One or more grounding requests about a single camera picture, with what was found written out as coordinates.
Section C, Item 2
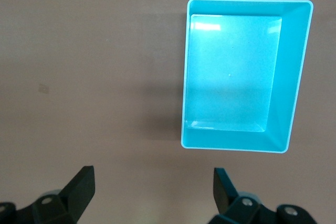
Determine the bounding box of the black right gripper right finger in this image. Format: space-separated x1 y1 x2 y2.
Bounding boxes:
209 167 316 224

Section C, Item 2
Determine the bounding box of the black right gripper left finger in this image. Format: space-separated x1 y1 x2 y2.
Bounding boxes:
0 165 96 224

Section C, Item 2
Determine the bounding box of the blue plastic box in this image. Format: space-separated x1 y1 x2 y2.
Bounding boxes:
180 0 314 154

